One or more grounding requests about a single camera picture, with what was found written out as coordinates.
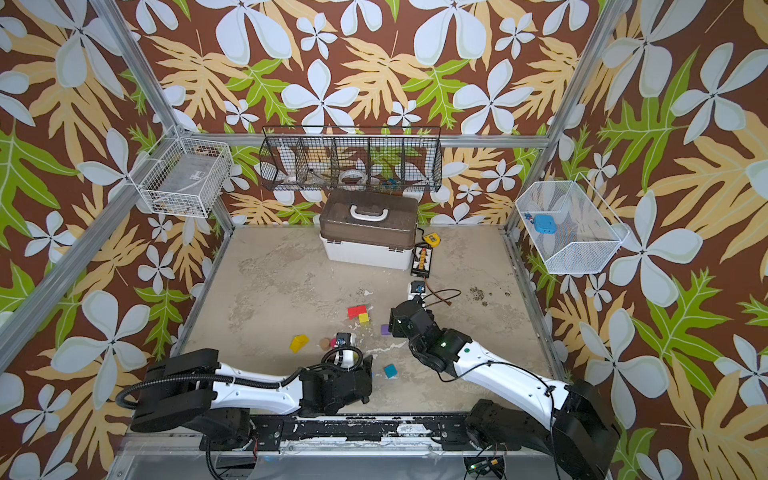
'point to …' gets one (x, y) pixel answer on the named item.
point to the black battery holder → (421, 260)
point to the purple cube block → (385, 330)
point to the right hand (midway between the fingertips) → (396, 311)
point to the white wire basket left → (182, 176)
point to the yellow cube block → (363, 317)
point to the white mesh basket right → (570, 229)
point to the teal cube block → (390, 371)
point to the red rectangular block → (355, 311)
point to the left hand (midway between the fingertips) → (364, 357)
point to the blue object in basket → (545, 224)
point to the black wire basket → (352, 157)
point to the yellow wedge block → (299, 342)
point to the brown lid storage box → (368, 229)
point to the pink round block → (333, 342)
